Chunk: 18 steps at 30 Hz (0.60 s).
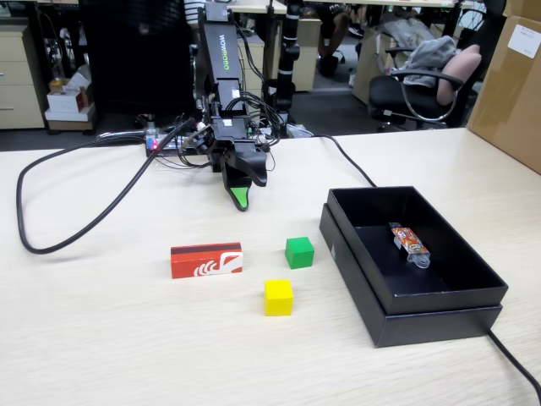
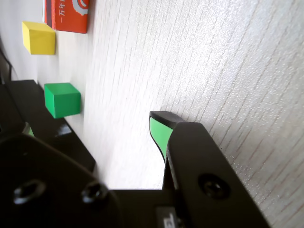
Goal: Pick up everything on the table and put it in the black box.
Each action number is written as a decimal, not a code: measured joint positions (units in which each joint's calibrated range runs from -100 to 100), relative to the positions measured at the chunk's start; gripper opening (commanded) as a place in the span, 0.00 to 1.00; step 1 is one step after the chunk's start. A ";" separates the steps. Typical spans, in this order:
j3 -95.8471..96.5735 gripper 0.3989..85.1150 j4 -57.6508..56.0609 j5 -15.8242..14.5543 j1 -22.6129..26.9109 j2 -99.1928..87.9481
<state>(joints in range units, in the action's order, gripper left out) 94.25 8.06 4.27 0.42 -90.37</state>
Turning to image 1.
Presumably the green wooden cube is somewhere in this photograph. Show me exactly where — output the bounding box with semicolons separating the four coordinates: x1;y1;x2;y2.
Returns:
284;236;316;271

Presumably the white open carton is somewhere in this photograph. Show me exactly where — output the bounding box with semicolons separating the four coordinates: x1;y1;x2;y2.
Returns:
46;63;93;114

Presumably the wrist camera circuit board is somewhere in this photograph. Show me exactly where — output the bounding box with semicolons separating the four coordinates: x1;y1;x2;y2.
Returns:
184;125;213;154

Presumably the thick black camera cable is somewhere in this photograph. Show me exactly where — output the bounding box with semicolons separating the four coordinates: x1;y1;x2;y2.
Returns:
15;119;199;255

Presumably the black open box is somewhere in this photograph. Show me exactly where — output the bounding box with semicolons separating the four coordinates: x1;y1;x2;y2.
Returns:
319;202;504;348

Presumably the large labelled cardboard box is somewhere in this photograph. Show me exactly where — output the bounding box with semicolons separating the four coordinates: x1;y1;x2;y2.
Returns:
467;14;541;175

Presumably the red white carton box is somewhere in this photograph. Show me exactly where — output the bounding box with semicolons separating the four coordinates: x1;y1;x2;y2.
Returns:
170;242;244;280

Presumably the colourful candy tube packet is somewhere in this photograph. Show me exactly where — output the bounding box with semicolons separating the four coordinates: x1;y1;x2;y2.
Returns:
388;222;431;270

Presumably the black cardboard box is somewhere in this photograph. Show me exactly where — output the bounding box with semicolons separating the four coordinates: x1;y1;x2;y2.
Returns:
327;185;509;316

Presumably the person in striped shirt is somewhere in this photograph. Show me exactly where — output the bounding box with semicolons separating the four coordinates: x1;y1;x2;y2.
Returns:
182;0;207;27

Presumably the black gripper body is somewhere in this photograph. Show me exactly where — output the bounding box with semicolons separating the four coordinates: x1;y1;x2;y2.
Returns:
210;117;260;171

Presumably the beige pedestal with key lock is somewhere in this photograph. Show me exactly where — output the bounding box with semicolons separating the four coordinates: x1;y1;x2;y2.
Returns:
235;34;266;103

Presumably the yellow wooden cube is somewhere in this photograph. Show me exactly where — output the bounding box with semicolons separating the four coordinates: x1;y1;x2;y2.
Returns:
263;278;294;317

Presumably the small brown cardboard box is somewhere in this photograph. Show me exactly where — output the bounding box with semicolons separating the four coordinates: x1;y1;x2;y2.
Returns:
502;0;541;23

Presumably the black power cable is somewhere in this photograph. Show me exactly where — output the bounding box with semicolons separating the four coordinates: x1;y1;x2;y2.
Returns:
310;134;541;397

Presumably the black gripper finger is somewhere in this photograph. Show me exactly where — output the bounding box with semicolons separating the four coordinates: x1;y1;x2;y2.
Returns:
234;141;269;189
222;166;252;213

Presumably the person in dark clothes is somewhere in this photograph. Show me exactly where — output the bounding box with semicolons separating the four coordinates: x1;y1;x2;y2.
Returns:
314;0;369;77

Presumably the small white packet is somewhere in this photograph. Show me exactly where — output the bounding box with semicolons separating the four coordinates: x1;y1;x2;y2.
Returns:
286;124;316;140

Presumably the grey cloth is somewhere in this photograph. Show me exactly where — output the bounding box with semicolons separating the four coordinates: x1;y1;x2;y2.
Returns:
399;36;460;88

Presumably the black office chair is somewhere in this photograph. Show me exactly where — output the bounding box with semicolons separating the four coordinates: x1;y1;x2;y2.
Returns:
367;41;485;133
78;0;199;119

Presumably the beige drawer cabinet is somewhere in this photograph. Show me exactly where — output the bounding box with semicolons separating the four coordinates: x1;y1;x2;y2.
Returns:
0;24;46;130

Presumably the black pole with white rings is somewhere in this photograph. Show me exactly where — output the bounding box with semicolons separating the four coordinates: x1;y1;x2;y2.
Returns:
274;0;306;124

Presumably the controller board with red LED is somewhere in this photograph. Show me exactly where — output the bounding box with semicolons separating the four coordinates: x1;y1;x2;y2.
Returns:
143;129;199;158

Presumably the beige office desk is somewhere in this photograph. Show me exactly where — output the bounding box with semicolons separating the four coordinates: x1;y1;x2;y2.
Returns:
230;0;288;14

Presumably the flat white brown box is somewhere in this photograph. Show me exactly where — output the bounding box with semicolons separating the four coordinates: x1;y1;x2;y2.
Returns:
44;105;97;132

